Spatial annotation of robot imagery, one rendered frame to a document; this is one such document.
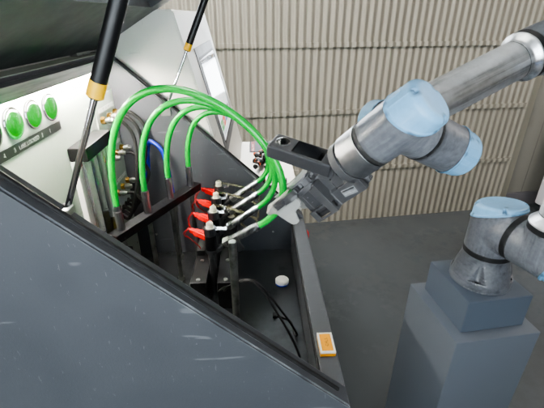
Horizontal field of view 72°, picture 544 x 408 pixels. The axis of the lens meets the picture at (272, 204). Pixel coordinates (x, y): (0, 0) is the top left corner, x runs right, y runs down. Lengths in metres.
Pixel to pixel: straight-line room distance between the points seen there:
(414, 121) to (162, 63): 0.78
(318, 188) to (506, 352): 0.78
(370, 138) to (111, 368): 0.51
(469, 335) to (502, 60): 0.67
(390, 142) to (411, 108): 0.05
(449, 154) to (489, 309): 0.61
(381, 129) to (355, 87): 2.33
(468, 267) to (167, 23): 1.01
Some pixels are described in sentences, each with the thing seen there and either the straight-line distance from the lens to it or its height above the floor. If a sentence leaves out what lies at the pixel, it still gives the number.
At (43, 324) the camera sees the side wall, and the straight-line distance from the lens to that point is 0.63.
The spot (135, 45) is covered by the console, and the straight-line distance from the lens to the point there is 1.15.
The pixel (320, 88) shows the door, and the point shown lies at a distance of 2.77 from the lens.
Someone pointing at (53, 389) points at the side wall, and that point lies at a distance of 0.73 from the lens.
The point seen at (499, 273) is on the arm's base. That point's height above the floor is 0.96.
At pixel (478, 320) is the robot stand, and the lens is 1.14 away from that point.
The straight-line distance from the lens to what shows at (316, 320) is 0.85.
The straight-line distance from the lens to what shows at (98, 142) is 0.93.
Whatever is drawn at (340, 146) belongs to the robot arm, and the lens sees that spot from 0.58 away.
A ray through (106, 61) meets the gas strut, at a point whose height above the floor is 1.49.
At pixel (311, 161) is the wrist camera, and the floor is 1.33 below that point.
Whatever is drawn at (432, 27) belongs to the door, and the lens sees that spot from 3.05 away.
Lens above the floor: 1.53
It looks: 27 degrees down
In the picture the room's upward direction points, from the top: straight up
